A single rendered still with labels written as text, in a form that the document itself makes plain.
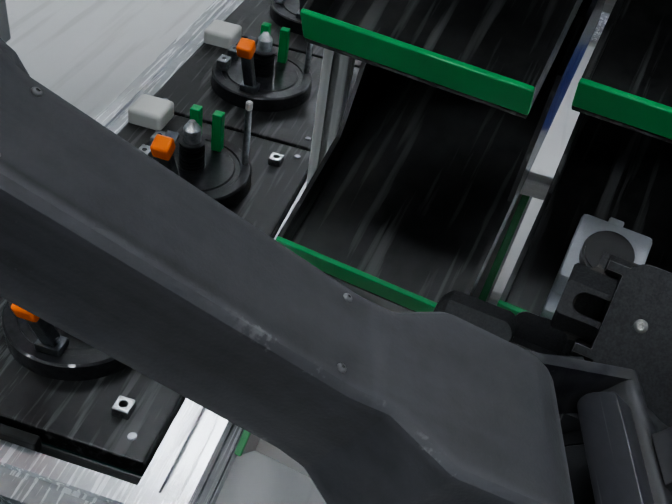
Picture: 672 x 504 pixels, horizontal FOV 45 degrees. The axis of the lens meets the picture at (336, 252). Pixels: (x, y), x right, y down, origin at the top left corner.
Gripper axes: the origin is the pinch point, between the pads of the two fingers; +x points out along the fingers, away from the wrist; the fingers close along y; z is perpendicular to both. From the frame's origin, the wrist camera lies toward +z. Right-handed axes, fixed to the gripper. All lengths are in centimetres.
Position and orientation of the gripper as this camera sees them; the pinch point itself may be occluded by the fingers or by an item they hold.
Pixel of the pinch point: (619, 374)
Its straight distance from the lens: 45.3
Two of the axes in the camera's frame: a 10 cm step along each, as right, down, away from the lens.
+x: 3.8, -3.0, 8.8
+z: 2.3, -8.9, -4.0
